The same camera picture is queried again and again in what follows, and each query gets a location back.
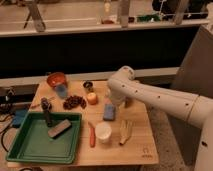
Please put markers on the green plastic tray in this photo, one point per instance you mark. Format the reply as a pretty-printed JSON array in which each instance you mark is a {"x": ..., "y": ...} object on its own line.
[{"x": 32, "y": 144}]

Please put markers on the black brush tool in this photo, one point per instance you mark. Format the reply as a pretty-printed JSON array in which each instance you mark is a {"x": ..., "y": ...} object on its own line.
[{"x": 46, "y": 107}]

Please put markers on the blue box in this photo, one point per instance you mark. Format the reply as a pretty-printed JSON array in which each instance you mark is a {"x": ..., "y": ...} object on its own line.
[{"x": 18, "y": 118}]

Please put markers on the orange apple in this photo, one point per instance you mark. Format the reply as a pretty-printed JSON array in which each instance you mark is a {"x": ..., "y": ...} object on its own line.
[{"x": 92, "y": 98}]

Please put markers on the small metal cup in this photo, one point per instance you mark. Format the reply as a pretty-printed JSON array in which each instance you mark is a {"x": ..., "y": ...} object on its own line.
[{"x": 88, "y": 86}]

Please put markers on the white cup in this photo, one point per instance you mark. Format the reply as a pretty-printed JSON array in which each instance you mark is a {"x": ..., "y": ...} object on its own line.
[{"x": 103, "y": 132}]

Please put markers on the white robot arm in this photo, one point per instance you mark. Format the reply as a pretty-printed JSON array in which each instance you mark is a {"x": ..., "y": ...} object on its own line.
[{"x": 192, "y": 108}]

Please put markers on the red bowl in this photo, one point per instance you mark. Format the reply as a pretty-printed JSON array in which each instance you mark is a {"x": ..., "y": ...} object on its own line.
[{"x": 56, "y": 78}]

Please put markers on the bunch of dark grapes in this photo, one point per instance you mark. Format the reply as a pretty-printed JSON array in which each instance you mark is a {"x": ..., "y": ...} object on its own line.
[{"x": 73, "y": 102}]

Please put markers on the orange carrot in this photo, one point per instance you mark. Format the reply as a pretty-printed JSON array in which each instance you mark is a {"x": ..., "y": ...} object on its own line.
[{"x": 92, "y": 135}]

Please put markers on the grey rectangular block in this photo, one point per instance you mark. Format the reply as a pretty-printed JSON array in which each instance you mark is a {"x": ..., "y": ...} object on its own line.
[{"x": 59, "y": 128}]

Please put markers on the blue sponge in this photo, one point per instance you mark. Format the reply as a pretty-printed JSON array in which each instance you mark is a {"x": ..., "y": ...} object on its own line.
[{"x": 109, "y": 112}]

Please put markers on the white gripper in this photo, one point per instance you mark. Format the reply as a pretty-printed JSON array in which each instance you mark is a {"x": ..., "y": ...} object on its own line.
[{"x": 116, "y": 97}]

